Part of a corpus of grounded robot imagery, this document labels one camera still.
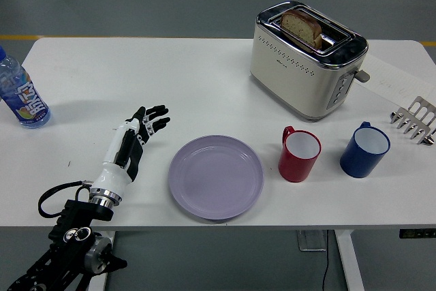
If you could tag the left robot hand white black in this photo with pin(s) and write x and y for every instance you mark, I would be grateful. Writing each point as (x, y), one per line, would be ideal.
(110, 176)

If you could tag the purple round plate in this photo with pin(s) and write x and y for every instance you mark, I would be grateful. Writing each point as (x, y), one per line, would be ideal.
(215, 176)

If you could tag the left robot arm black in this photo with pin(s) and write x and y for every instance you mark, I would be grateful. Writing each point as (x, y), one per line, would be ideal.
(73, 224)

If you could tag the blue labelled drink bottle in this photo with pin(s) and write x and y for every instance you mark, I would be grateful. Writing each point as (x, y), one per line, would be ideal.
(24, 96)

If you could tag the red enamel mug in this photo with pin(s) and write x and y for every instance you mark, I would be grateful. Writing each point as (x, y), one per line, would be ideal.
(294, 166)

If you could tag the cream and chrome toaster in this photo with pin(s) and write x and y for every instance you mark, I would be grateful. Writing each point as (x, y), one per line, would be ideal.
(293, 79)

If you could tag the clear plastic box under table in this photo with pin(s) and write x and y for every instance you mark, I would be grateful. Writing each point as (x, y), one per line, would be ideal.
(310, 240)

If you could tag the brown bread slice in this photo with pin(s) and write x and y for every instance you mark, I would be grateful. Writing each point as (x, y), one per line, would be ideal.
(301, 27)

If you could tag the blue enamel mug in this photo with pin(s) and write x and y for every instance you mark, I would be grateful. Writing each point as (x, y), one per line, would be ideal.
(357, 163)

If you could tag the white paper sheet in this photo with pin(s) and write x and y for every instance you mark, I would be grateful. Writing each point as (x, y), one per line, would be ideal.
(395, 76)

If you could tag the silver metal toast rack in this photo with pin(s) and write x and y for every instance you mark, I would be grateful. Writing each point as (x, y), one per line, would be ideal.
(413, 120)

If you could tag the black table control panel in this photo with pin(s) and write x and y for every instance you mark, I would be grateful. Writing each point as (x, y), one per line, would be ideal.
(417, 233)

